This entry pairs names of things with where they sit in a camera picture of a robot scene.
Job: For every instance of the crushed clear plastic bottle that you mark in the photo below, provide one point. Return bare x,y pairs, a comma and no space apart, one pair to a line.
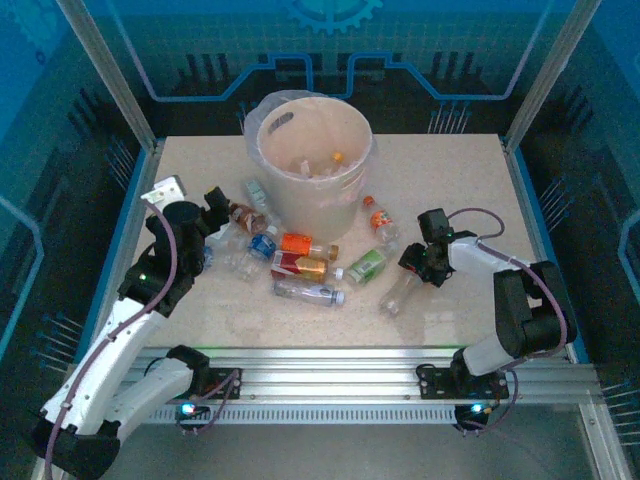
225,250

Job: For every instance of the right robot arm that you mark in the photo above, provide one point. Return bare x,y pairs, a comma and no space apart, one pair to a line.
520,310

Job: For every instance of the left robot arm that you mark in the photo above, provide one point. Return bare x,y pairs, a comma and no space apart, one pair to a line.
115,340

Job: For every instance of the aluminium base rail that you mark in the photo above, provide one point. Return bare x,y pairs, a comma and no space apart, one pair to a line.
325,380

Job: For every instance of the aluminium frame post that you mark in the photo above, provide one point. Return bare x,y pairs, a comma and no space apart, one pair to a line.
110,75
550,75

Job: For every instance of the green label plastic bottle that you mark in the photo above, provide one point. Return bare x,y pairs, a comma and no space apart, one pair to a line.
367,265

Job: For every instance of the orange cap clear bottle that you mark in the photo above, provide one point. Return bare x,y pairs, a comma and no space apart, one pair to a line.
380,220

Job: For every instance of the red cola label bottle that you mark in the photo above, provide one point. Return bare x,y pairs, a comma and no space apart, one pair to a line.
395,297

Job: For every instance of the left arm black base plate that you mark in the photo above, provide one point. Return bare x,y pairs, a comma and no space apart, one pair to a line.
227,385

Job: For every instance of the clear bottle blue-grey cap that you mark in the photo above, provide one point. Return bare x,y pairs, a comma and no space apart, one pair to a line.
305,292

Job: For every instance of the blue label bottle white cap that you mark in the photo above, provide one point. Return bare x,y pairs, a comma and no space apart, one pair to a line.
261,246

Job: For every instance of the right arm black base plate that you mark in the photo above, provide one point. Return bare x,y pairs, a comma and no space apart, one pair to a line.
435,385

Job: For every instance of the aluminium frame leg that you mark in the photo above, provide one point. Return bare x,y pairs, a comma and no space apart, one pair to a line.
605,445

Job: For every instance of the red label tea bottle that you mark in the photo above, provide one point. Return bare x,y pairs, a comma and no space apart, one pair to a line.
290,265

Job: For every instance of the orange label amber bottle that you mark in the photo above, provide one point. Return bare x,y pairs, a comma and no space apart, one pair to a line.
297,242

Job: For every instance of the brown label plastic bottle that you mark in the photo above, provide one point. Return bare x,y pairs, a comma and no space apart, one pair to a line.
247,216

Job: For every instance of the blue table edge strip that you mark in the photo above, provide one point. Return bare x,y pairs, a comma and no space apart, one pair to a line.
130,215
530,200

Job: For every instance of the small clear bottle green label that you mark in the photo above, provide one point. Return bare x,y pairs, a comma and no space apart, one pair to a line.
255,192

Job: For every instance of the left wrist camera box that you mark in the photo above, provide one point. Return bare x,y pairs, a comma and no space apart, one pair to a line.
162,192

